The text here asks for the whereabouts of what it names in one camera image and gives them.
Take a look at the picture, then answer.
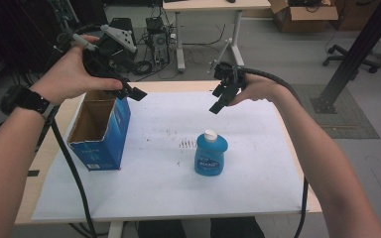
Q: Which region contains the open brown cardboard box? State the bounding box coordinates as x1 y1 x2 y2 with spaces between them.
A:
267 0 339 34

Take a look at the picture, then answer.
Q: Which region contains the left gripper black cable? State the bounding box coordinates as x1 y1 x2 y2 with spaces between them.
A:
49 112 97 238

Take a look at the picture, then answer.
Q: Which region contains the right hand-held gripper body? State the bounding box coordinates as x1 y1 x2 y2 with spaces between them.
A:
206 38 248 92

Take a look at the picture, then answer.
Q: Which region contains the black wrist watch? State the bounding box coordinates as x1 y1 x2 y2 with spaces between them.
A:
0 84 56 121

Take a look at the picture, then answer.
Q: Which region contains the grey floor mat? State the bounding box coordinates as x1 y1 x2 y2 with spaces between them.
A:
291 82 381 140

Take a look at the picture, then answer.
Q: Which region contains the person's right hand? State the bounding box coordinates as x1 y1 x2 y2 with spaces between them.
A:
227 72 284 107

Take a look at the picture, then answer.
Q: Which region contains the black office chair base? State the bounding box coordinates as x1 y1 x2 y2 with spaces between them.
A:
321 44 381 74

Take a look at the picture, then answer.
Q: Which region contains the blue bottle with white cap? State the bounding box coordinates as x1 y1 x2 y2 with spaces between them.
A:
193 129 229 178

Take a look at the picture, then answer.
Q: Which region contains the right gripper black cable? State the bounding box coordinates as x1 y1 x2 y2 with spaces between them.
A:
236 66 310 238

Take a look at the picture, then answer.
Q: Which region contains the blue cardboard box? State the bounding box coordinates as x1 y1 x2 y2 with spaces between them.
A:
66 89 132 172

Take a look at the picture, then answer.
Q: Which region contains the computer tower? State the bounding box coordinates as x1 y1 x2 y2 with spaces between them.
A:
144 16 172 68

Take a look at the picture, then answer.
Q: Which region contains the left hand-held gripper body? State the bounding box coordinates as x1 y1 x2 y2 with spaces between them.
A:
71 24 138 80

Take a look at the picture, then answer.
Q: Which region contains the white desk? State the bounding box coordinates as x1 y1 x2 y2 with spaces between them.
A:
162 0 272 74

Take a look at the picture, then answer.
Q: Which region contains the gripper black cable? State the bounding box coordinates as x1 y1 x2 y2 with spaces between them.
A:
236 66 310 238
49 112 97 238

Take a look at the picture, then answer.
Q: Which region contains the black metal stand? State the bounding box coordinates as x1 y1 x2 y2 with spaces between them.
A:
309 0 381 115

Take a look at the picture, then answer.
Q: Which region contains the person's left hand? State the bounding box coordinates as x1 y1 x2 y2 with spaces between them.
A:
29 34 124 106

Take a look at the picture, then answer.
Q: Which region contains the white paper sheet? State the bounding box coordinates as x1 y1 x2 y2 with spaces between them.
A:
31 90 310 222

